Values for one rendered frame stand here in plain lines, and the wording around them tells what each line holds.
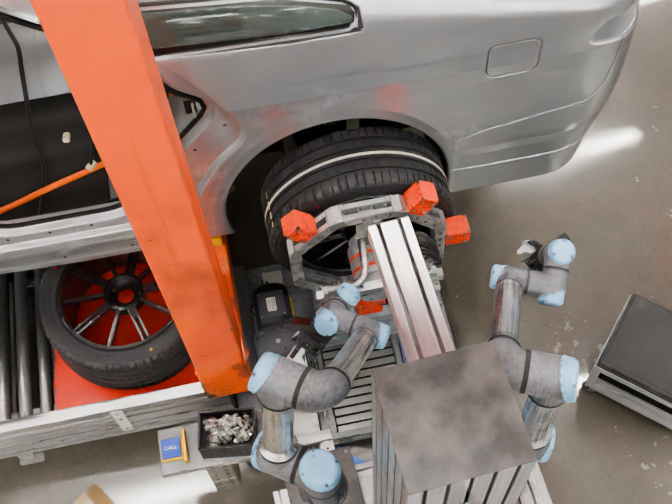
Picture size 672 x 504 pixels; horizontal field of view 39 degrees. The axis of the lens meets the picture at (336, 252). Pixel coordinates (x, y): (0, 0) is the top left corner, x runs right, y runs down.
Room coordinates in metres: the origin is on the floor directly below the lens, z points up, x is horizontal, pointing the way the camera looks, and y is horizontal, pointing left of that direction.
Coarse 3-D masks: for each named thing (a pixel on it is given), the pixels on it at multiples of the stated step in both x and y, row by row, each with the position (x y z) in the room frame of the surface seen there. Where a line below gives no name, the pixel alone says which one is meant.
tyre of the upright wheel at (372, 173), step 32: (352, 128) 1.87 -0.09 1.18; (384, 128) 1.88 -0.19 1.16; (288, 160) 1.82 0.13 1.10; (320, 160) 1.77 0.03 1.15; (352, 160) 1.75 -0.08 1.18; (384, 160) 1.74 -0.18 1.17; (416, 160) 1.77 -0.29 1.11; (288, 192) 1.70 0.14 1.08; (320, 192) 1.65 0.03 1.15; (352, 192) 1.64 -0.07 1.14; (384, 192) 1.66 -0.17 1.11; (448, 192) 1.72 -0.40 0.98; (288, 256) 1.62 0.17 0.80
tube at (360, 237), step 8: (360, 224) 1.56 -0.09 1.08; (360, 232) 1.56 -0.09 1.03; (360, 240) 1.54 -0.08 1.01; (360, 248) 1.51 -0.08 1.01; (360, 256) 1.48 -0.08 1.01; (368, 264) 1.45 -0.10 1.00; (360, 272) 1.42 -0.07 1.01; (360, 280) 1.39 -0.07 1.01; (328, 288) 1.37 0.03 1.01; (336, 288) 1.37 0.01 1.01; (328, 296) 1.36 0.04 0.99
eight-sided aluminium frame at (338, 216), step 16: (336, 208) 1.60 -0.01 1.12; (352, 208) 1.60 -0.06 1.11; (368, 208) 1.61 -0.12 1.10; (384, 208) 1.59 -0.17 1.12; (400, 208) 1.59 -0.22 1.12; (432, 208) 1.65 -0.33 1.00; (320, 224) 1.59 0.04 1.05; (336, 224) 1.55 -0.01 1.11; (352, 224) 1.56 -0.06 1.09; (432, 224) 1.59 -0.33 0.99; (288, 240) 1.59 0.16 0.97; (320, 240) 1.55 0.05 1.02; (304, 272) 1.57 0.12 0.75; (320, 272) 1.60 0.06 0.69
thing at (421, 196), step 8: (416, 184) 1.65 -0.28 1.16; (424, 184) 1.65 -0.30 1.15; (432, 184) 1.66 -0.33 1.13; (408, 192) 1.64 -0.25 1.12; (416, 192) 1.62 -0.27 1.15; (424, 192) 1.62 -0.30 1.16; (432, 192) 1.63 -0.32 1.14; (408, 200) 1.62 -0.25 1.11; (416, 200) 1.60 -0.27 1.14; (424, 200) 1.59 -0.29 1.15; (432, 200) 1.59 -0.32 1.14; (408, 208) 1.59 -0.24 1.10; (416, 208) 1.59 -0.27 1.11; (424, 208) 1.59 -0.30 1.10
